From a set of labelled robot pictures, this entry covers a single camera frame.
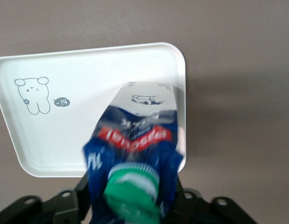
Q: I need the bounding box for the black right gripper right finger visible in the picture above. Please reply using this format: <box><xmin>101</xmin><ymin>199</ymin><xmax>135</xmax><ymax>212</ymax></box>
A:
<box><xmin>172</xmin><ymin>177</ymin><xmax>259</xmax><ymax>224</ymax></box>

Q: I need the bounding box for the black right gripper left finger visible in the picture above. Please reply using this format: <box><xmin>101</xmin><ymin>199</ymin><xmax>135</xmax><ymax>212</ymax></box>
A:
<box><xmin>0</xmin><ymin>174</ymin><xmax>93</xmax><ymax>224</ymax></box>

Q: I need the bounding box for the blue white milk carton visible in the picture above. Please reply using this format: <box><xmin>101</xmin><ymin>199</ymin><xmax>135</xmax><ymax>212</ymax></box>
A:
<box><xmin>82</xmin><ymin>81</ymin><xmax>184</xmax><ymax>224</ymax></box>

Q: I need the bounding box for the white rabbit print tray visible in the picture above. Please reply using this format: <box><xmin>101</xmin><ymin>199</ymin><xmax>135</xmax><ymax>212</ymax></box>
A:
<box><xmin>0</xmin><ymin>42</ymin><xmax>187</xmax><ymax>178</ymax></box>

